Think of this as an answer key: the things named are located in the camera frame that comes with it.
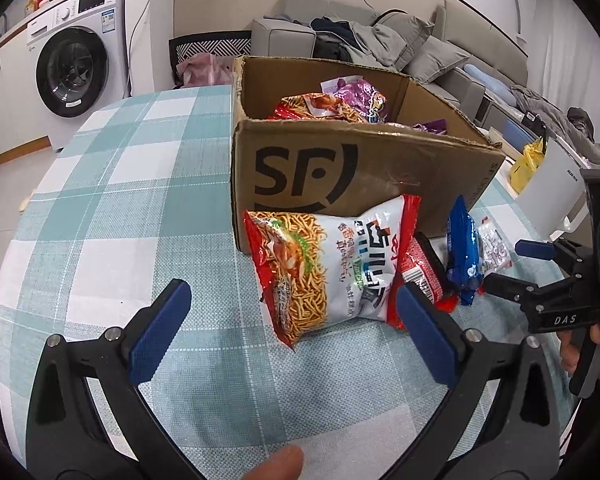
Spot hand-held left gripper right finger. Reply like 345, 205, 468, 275
385, 282, 564, 480

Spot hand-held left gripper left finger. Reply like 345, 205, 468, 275
26, 278, 206, 480

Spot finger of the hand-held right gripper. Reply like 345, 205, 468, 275
514, 237, 588, 281
481, 271, 543, 311

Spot blue snack packet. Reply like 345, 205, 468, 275
446, 195, 485, 307

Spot red chip packet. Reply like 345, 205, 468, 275
386, 232, 458, 333

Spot large white noodle snack packet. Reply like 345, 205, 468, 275
243, 194, 423, 352

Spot purple snack packet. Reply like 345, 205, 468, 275
412, 119, 448, 135
321, 76, 388, 123

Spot brown cardboard box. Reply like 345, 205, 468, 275
230, 55, 507, 253

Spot person's right hand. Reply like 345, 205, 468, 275
559, 324, 600, 383

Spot person's left hand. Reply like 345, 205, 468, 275
237, 446, 305, 480

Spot small clear snack packet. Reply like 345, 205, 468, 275
475, 216, 515, 276

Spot white electric kettle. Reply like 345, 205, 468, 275
522, 137, 593, 241

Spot yellow bag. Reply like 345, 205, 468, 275
509, 140, 546, 193

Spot light blue storage box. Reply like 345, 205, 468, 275
500, 110, 536, 148

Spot dark brown bundle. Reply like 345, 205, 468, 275
566, 107, 597, 143

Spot green checkered tablecloth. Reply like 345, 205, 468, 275
0, 84, 576, 480

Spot grey blanket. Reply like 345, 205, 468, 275
510, 84, 600, 171

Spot light blue pillow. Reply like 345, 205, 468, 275
462, 62, 513, 106

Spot grey pillow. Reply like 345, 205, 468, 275
375, 10, 435, 71
405, 36, 471, 85

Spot grey sofa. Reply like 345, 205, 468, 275
250, 0, 528, 131

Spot grey jacket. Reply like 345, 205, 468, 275
352, 20, 406, 68

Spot pink bag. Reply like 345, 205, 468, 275
177, 52, 235, 87

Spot white washing machine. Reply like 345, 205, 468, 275
26, 0, 131, 120

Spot black patterned chair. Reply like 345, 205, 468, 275
169, 31, 253, 86

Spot dark clothes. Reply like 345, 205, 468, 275
310, 16, 361, 61

